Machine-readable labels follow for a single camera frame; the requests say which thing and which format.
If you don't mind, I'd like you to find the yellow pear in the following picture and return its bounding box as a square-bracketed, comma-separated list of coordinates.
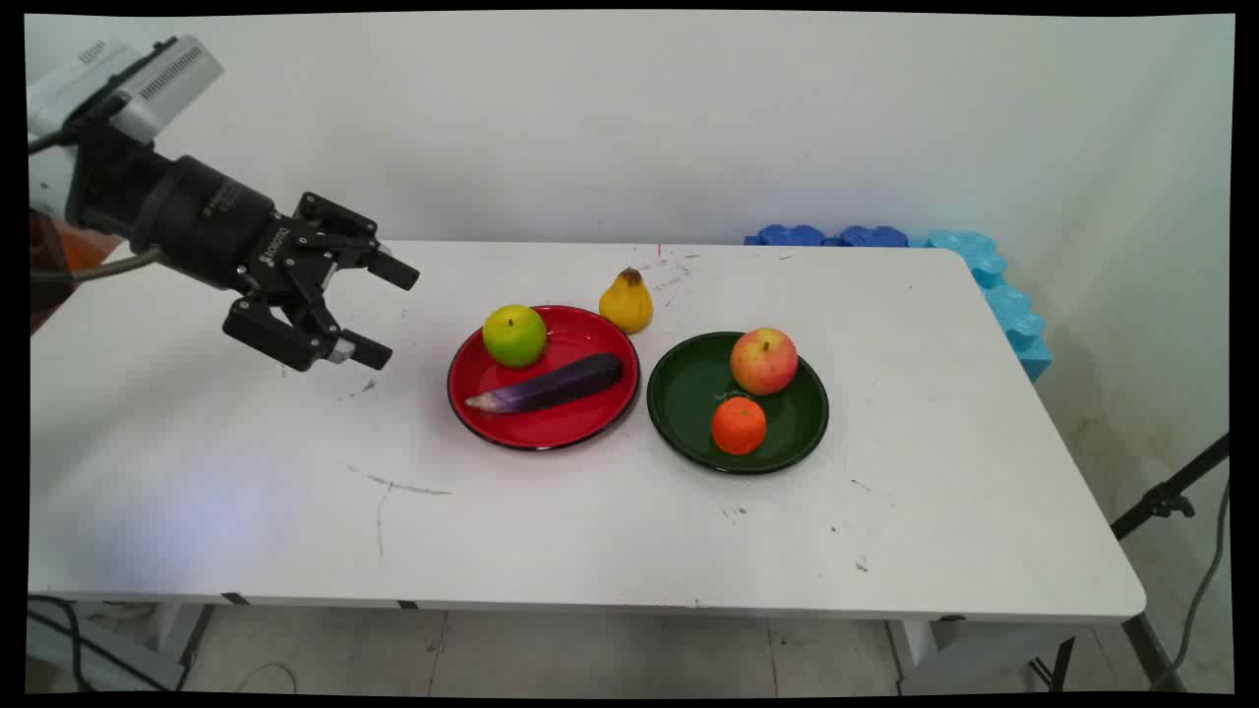
[598, 266, 655, 335]

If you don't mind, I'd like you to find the red round plate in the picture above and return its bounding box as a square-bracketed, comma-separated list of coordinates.
[447, 304, 641, 452]

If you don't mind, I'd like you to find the purple eggplant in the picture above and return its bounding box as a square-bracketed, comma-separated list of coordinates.
[464, 353, 625, 416]

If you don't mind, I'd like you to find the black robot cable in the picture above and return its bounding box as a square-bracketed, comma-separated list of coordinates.
[28, 246, 164, 288]

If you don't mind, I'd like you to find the light blue foam piece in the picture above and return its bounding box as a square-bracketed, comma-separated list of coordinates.
[982, 283, 1054, 384]
[911, 228, 1009, 289]

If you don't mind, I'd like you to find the red orange object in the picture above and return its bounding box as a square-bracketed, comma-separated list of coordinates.
[28, 208, 123, 337]

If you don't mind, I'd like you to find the white table leg frame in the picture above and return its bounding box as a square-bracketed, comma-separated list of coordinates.
[27, 596, 214, 692]
[885, 618, 1077, 695]

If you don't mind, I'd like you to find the dark blue foam piece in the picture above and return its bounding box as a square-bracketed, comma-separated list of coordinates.
[745, 223, 828, 247]
[832, 224, 910, 248]

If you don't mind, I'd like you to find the red yellow apple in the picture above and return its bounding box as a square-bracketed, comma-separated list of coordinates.
[730, 327, 800, 397]

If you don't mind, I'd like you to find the grey cable by tripod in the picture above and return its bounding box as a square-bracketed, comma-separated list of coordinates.
[1149, 477, 1231, 691]

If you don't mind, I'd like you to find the black tripod stand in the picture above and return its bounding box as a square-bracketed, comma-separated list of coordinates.
[1109, 431, 1231, 691]

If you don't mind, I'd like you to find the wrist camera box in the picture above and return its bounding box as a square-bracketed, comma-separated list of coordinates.
[74, 34, 225, 147]

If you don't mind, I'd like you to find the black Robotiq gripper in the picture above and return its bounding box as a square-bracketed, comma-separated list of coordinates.
[65, 124, 422, 374]

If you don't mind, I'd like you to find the green apple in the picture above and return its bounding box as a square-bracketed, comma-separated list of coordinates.
[481, 304, 549, 370]

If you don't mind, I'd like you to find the orange mandarin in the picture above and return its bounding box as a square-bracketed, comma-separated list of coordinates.
[710, 396, 768, 456]

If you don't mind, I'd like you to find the dark green round plate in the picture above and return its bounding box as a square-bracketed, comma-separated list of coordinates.
[646, 330, 830, 476]

